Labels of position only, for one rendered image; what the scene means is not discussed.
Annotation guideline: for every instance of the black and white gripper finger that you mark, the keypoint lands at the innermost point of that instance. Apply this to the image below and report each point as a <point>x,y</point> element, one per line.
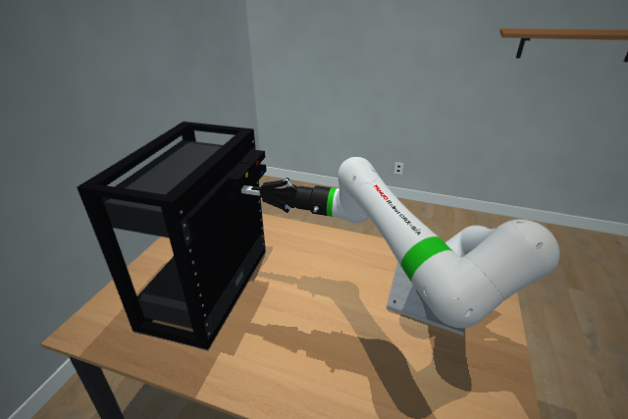
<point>269,188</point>
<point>274,200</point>

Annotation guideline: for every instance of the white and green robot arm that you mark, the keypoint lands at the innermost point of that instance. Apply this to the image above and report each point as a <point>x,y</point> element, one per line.
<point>463,283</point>

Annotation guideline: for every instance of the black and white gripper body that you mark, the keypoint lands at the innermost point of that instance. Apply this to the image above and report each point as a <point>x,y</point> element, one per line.
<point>302,194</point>

